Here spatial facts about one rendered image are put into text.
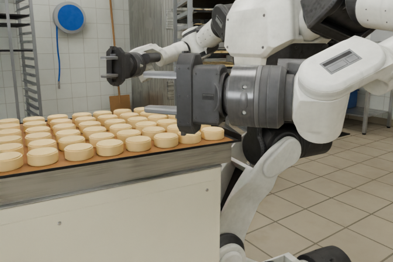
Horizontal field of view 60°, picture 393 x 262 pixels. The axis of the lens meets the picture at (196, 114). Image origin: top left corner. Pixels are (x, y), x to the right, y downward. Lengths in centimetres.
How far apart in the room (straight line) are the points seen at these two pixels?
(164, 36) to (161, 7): 34
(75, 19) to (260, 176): 409
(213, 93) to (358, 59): 19
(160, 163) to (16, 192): 26
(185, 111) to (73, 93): 449
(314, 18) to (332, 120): 38
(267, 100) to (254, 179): 53
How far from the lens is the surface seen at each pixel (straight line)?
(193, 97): 49
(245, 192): 97
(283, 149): 98
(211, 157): 76
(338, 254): 144
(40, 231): 69
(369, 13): 75
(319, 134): 50
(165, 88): 433
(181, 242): 79
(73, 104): 497
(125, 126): 79
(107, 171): 68
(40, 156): 63
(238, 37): 97
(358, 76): 45
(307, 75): 44
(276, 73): 46
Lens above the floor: 110
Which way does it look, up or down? 11 degrees down
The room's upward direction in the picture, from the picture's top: straight up
